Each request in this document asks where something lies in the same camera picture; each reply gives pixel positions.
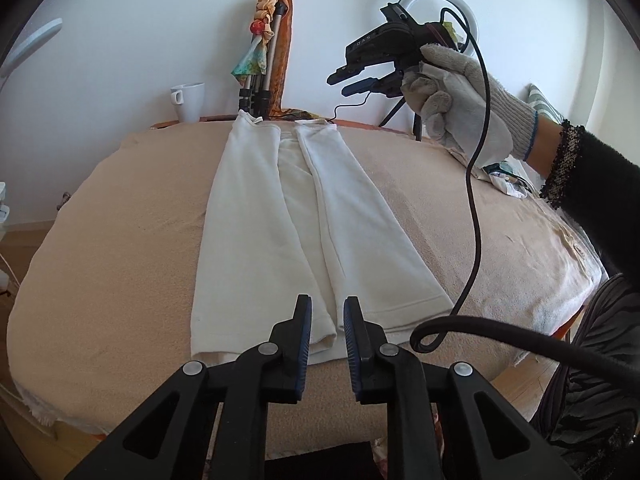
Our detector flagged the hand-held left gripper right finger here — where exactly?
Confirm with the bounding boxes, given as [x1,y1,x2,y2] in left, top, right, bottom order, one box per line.
[343,296,581,480]

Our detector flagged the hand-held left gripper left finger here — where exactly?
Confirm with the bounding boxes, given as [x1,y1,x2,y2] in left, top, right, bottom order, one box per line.
[65,294,313,480]

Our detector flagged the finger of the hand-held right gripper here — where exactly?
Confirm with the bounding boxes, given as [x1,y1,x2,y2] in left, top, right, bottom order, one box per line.
[327,61,396,86]
[341,75,402,98]

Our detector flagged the white pants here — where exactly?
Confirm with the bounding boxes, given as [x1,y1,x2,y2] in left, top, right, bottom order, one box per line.
[190,109,455,367]

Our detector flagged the person's right forearm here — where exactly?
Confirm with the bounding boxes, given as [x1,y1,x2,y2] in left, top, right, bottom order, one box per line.
[524,110,640,281]

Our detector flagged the person's right hand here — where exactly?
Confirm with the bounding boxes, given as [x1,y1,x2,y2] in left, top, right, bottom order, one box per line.
[400,42,539,169]

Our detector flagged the orange cloth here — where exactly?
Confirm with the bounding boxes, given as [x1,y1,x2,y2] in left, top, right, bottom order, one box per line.
[269,0,322,122]

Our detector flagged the silver tripod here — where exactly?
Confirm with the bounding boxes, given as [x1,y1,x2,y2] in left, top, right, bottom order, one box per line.
[237,0,291,119]

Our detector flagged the colourful knotted scarf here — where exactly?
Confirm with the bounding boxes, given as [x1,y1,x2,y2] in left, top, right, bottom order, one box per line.
[229,0,282,87]

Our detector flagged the dark cloth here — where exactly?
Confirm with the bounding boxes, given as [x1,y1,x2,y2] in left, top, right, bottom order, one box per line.
[264,440,397,480]

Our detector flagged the white mug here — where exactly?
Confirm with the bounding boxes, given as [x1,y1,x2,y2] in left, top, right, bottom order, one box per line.
[170,82,206,124]

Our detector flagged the striped cushion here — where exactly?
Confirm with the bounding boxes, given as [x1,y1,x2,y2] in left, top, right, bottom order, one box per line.
[527,84,567,124]

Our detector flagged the crumpled printed cloth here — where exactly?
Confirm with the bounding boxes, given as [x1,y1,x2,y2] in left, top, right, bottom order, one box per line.
[479,157,532,200]

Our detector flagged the beige blanket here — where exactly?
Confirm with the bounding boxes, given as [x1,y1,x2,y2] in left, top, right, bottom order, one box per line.
[6,120,609,457]

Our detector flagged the person's dark striped clothing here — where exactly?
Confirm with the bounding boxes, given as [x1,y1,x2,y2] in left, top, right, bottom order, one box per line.
[539,274,640,480]

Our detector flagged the thin black cable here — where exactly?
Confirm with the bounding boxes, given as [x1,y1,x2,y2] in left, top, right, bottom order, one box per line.
[287,91,374,123]

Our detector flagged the white ring light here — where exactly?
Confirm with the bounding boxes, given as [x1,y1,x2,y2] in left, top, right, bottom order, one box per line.
[378,0,482,142]

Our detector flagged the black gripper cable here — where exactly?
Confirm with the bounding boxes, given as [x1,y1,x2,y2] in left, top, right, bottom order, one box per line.
[410,7,640,392]

